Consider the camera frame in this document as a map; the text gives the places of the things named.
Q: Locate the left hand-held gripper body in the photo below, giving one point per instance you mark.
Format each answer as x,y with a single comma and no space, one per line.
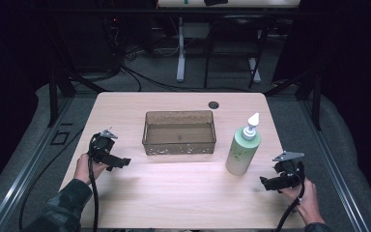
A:
101,146

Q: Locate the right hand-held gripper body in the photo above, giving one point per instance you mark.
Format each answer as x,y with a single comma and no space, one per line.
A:
288,169

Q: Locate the green pump bottle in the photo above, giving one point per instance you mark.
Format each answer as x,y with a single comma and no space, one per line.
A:
242,151

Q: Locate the brown translucent plastic bin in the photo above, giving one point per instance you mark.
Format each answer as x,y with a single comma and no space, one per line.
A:
179,132

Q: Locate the person's left hand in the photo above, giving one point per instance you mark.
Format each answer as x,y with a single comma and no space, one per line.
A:
83,169

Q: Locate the person's right hand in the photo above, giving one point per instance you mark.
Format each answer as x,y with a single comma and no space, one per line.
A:
307,201

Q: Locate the black metal stand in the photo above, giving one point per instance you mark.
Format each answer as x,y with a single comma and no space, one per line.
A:
54,96
315,96

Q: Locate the dark equipment cabinet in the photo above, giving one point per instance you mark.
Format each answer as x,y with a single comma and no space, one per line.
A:
90,45

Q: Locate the white desk leg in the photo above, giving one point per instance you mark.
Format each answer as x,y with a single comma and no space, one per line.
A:
181,54
255,71

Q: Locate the black chair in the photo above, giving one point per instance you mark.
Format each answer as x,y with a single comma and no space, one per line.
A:
235,35

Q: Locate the white desk top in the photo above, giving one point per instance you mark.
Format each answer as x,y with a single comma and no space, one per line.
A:
238,4

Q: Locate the black item on desk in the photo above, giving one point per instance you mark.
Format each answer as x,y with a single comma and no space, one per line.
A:
215,2

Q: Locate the aluminium floor rail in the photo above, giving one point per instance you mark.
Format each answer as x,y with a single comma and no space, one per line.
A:
333,170
22,177

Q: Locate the black metal frame bar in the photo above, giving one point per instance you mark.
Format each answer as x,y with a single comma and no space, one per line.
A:
109,12

